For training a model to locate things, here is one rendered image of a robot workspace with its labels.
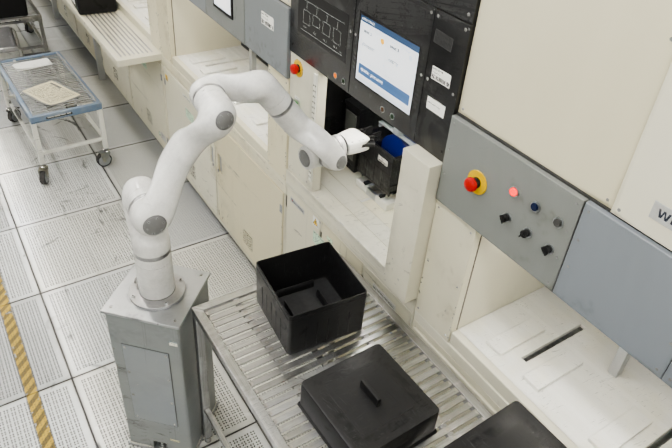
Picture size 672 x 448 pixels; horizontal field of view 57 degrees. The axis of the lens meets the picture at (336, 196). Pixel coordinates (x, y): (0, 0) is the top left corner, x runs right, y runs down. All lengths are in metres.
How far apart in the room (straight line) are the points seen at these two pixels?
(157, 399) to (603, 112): 1.82
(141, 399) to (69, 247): 1.42
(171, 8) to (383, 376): 2.44
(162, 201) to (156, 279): 0.33
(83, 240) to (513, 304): 2.46
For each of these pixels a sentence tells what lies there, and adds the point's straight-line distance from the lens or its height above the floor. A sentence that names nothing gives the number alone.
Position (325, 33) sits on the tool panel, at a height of 1.55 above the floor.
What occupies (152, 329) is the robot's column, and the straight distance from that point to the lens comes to 2.21.
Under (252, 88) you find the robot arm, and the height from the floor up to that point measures 1.49.
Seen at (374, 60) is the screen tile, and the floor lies 1.57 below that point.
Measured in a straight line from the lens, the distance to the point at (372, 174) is 2.46.
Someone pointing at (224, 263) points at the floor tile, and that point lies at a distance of 3.49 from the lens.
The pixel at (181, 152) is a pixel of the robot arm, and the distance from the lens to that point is 1.91.
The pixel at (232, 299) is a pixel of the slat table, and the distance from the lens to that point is 2.22.
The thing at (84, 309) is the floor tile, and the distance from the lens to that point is 3.36.
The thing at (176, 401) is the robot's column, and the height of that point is 0.35.
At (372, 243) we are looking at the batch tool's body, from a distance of 2.30.
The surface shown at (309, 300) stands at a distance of 2.20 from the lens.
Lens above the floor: 2.32
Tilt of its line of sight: 35 degrees down
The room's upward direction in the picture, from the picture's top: 5 degrees clockwise
